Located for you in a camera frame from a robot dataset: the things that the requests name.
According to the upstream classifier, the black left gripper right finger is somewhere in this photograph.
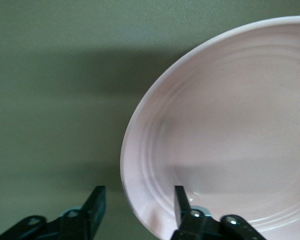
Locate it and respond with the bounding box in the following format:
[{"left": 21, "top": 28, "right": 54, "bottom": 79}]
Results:
[{"left": 171, "top": 185, "right": 266, "bottom": 240}]

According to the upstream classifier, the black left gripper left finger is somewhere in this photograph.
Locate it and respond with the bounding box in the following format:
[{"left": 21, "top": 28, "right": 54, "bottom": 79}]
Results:
[{"left": 0, "top": 185, "right": 107, "bottom": 240}]

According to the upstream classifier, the pink plate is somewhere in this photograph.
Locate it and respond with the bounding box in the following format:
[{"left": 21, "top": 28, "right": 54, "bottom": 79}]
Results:
[{"left": 119, "top": 15, "right": 300, "bottom": 240}]

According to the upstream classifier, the brown table cover cloth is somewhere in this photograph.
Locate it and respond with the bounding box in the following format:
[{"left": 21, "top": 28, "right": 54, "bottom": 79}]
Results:
[{"left": 0, "top": 0, "right": 300, "bottom": 240}]

